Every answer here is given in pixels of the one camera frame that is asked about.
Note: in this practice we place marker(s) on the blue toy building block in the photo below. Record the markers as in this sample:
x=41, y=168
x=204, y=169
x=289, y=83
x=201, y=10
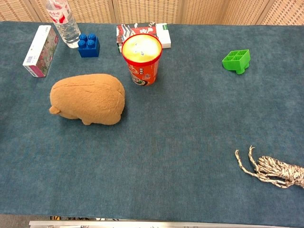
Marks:
x=88, y=45

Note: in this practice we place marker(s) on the green plastic grid block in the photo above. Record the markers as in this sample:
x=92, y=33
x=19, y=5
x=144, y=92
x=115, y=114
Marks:
x=237, y=60

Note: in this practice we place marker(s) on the blue felt table cloth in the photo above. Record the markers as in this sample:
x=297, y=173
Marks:
x=166, y=142

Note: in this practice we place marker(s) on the red instant noodle cup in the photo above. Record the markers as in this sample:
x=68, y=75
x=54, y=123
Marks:
x=142, y=61

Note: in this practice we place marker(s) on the red black white book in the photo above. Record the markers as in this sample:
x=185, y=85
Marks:
x=142, y=31

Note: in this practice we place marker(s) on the woven rattan folding screen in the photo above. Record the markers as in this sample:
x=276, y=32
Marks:
x=152, y=10

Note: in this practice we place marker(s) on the clear plastic water bottle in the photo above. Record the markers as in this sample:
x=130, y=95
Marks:
x=64, y=23

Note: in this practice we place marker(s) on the white pink floral box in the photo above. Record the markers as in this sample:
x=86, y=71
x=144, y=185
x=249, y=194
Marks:
x=40, y=51

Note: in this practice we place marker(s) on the aluminium frame rail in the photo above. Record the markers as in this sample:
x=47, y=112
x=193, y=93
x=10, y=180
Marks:
x=118, y=224

